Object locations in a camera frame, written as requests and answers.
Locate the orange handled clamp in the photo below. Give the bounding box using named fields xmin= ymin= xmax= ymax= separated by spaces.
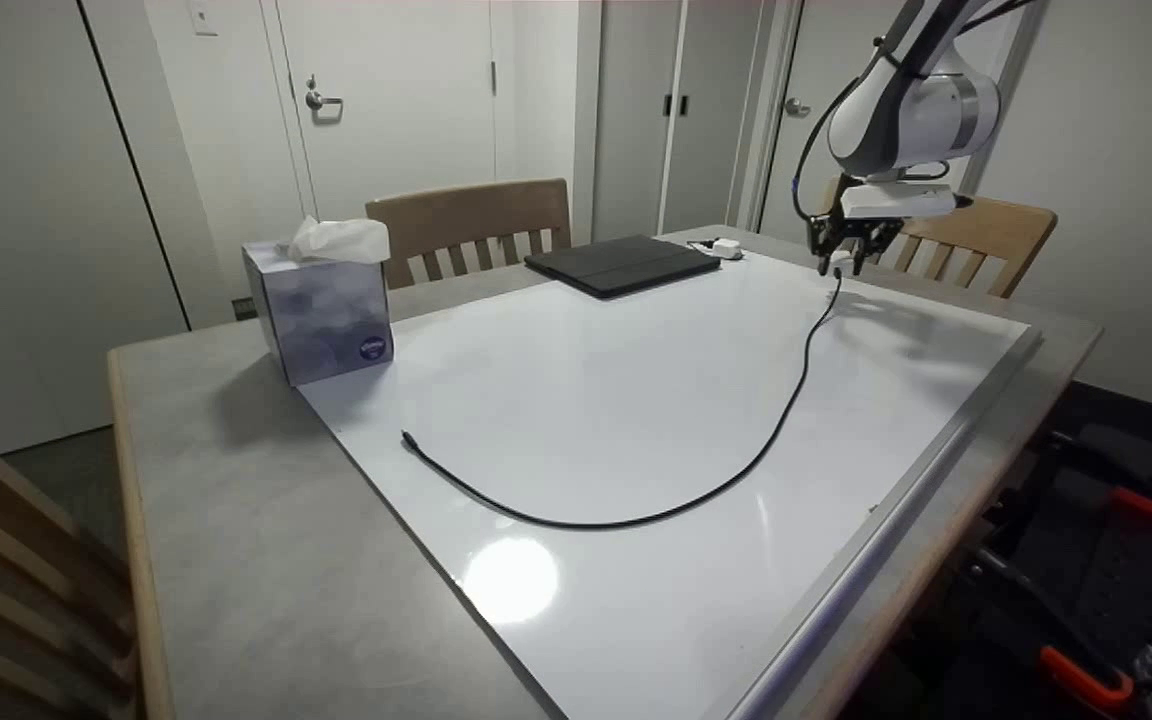
xmin=970 ymin=550 xmax=1135 ymax=720

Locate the white whiteboard on table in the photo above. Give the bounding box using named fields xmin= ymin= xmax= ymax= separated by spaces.
xmin=302 ymin=257 xmax=1038 ymax=720

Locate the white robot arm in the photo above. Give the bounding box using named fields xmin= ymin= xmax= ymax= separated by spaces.
xmin=806 ymin=0 xmax=1023 ymax=276

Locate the dark wooden chair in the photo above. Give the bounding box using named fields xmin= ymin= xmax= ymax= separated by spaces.
xmin=365 ymin=179 xmax=570 ymax=289

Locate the white power adapter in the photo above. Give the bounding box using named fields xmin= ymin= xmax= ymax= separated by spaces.
xmin=824 ymin=245 xmax=854 ymax=276

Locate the wooden chair near camera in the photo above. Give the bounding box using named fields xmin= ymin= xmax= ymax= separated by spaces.
xmin=0 ymin=459 xmax=142 ymax=720

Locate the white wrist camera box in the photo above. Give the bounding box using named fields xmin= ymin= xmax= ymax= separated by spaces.
xmin=841 ymin=186 xmax=957 ymax=222

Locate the small white charger with cable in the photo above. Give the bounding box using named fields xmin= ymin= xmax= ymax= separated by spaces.
xmin=696 ymin=237 xmax=745 ymax=259

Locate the purple tissue box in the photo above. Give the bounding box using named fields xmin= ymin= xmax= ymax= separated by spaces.
xmin=240 ymin=216 xmax=391 ymax=385

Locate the light wooden chair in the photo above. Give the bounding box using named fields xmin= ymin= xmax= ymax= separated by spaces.
xmin=806 ymin=175 xmax=1060 ymax=306

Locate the black laptop sleeve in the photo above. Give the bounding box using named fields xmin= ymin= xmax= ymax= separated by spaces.
xmin=527 ymin=237 xmax=716 ymax=302

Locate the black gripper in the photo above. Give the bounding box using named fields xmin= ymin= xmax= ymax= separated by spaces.
xmin=806 ymin=216 xmax=899 ymax=276

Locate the silver door handle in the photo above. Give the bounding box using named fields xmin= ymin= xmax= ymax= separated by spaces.
xmin=302 ymin=81 xmax=344 ymax=128

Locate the black charging cable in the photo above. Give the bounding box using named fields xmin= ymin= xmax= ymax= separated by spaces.
xmin=394 ymin=269 xmax=847 ymax=538

